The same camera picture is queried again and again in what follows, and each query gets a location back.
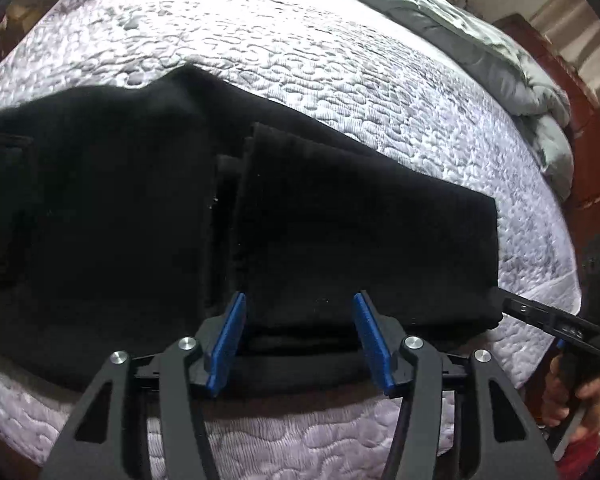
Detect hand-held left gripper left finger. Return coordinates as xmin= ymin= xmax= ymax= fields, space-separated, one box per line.
xmin=40 ymin=291 xmax=248 ymax=480

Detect grey duvet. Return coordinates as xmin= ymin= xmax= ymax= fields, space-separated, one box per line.
xmin=275 ymin=0 xmax=576 ymax=201

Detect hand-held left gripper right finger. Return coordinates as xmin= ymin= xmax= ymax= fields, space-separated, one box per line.
xmin=352 ymin=290 xmax=561 ymax=480

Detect white quilted bed cover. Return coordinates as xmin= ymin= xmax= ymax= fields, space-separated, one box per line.
xmin=0 ymin=0 xmax=583 ymax=480

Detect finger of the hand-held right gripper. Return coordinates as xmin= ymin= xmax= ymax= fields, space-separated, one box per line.
xmin=490 ymin=287 xmax=600 ymax=357

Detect black pants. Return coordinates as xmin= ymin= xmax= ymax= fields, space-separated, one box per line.
xmin=0 ymin=65 xmax=503 ymax=396

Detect person's right hand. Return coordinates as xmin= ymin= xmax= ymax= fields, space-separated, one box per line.
xmin=541 ymin=355 xmax=600 ymax=445

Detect wooden headboard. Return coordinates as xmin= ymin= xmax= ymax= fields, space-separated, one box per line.
xmin=492 ymin=12 xmax=600 ymax=241

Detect striped curtain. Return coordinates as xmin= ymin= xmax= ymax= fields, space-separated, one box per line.
xmin=530 ymin=0 xmax=600 ymax=63

